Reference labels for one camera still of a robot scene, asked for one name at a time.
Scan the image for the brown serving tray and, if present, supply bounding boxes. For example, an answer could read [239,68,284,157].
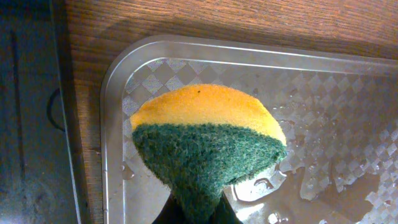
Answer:
[100,35,397,223]

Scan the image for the black plastic tray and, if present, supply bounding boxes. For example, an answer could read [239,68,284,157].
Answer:
[1,0,90,223]

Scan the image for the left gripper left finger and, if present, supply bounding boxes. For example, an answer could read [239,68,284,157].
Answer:
[152,194,186,224]

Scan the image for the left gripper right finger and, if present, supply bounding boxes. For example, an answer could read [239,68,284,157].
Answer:
[211,193,243,224]

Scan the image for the green yellow sponge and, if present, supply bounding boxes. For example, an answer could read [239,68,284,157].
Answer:
[130,84,287,223]

